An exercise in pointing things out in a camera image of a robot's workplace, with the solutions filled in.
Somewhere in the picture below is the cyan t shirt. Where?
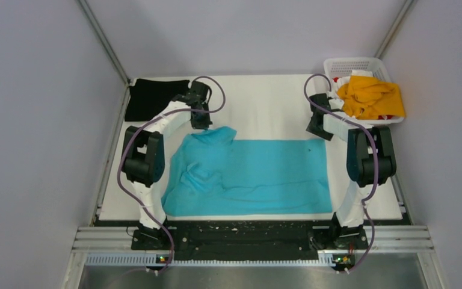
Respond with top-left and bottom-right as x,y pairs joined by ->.
162,126 -> 333,217

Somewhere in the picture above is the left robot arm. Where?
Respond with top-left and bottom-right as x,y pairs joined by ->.
121,79 -> 212,249

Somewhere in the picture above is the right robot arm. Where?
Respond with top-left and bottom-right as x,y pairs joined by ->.
306,93 -> 396,248

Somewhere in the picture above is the folded black t shirt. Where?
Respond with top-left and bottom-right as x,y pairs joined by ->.
124,79 -> 189,122

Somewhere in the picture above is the yellow t shirt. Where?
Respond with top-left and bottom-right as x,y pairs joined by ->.
337,75 -> 406,121

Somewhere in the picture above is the white plastic basket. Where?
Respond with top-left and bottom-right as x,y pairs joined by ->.
324,57 -> 406,125

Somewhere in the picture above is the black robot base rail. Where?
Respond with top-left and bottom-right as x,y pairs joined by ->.
131,220 -> 368,261

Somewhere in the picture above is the white slotted cable duct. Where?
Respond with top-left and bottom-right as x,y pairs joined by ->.
85,253 -> 336,267

